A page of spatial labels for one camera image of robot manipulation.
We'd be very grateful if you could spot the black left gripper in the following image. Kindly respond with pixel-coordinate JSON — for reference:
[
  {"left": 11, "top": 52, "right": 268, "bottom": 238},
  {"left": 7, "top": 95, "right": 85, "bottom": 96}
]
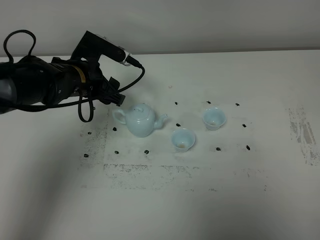
[{"left": 49, "top": 57, "right": 125, "bottom": 107}]

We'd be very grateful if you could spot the light blue porcelain teapot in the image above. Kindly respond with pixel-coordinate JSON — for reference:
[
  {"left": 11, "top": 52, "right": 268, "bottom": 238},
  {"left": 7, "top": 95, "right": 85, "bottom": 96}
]
[{"left": 112, "top": 103, "right": 168, "bottom": 138}]

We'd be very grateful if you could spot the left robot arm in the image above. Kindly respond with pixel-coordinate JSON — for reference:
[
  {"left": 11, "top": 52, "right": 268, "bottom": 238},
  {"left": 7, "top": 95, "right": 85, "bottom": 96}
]
[{"left": 0, "top": 56, "right": 125, "bottom": 114}]

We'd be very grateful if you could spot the light blue teacup near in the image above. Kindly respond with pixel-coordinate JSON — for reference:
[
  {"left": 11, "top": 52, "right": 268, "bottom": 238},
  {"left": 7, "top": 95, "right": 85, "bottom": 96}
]
[{"left": 171, "top": 128, "right": 196, "bottom": 153}]

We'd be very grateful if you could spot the light blue teacup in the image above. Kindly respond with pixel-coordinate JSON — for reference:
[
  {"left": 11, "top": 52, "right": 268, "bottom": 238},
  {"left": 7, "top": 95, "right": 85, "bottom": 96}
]
[
  {"left": 171, "top": 128, "right": 196, "bottom": 153},
  {"left": 202, "top": 107, "right": 227, "bottom": 131}
]

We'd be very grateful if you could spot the light blue teacup far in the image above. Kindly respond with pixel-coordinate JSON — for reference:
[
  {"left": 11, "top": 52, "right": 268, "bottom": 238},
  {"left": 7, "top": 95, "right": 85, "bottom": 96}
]
[{"left": 202, "top": 107, "right": 227, "bottom": 131}]

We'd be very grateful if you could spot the black left camera cable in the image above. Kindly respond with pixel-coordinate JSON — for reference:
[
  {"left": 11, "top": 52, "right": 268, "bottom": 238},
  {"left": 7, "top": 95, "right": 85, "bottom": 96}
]
[{"left": 2, "top": 29, "right": 146, "bottom": 123}]

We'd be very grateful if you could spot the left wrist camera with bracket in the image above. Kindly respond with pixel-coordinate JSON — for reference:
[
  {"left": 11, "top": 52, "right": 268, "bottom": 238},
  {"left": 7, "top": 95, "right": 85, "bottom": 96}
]
[{"left": 70, "top": 31, "right": 132, "bottom": 66}]

